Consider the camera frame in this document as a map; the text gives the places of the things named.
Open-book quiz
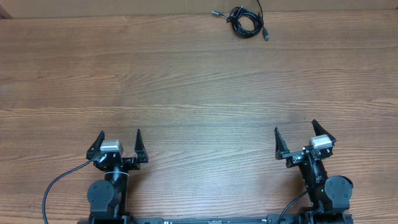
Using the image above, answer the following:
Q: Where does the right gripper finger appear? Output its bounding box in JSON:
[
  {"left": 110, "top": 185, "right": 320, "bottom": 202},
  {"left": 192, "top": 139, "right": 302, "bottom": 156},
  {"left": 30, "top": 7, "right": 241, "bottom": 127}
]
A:
[
  {"left": 312, "top": 119, "right": 336, "bottom": 143},
  {"left": 274, "top": 127, "right": 290, "bottom": 160}
]

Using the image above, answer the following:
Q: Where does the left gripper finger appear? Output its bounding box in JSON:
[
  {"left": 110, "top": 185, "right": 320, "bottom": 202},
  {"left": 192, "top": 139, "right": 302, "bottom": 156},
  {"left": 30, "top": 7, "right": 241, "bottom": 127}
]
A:
[
  {"left": 134, "top": 129, "right": 149, "bottom": 163},
  {"left": 86, "top": 131, "right": 105, "bottom": 160}
]

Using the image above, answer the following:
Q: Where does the black glossy USB cable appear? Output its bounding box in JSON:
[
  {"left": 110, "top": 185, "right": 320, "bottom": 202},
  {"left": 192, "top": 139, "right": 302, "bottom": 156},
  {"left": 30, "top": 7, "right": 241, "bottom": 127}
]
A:
[{"left": 226, "top": 5, "right": 271, "bottom": 41}]

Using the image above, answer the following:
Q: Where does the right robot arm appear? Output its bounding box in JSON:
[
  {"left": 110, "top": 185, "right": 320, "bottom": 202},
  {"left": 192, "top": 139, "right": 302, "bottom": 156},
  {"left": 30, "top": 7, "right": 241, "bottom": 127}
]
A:
[{"left": 274, "top": 119, "right": 354, "bottom": 224}]

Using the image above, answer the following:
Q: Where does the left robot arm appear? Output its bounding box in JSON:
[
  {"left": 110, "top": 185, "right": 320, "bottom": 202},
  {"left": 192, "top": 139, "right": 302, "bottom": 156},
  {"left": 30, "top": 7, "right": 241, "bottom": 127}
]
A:
[{"left": 86, "top": 130, "right": 149, "bottom": 223}]

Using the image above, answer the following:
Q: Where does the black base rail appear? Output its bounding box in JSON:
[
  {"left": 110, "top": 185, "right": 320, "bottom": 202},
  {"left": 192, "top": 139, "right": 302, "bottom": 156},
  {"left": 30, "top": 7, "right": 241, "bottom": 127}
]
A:
[{"left": 77, "top": 213, "right": 354, "bottom": 224}]

